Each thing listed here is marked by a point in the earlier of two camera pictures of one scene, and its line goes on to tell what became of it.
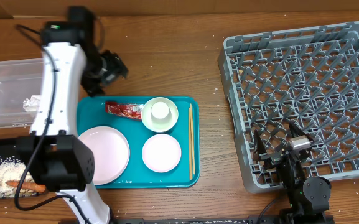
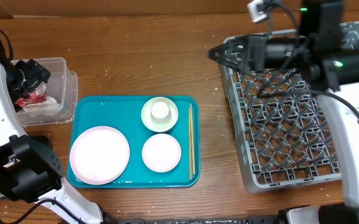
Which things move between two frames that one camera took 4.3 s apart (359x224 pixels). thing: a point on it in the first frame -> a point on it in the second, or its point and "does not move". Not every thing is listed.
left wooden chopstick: x=189 y=137 does not move
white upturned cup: x=160 y=112 does not move
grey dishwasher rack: x=325 y=77 does not move
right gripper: x=273 y=157 -> x=255 y=48
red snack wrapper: x=129 y=110 -> x=38 y=94
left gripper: x=115 y=66 -> x=35 y=73
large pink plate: x=111 y=151 does not move
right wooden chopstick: x=192 y=137 does not move
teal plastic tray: x=91 y=114 does not move
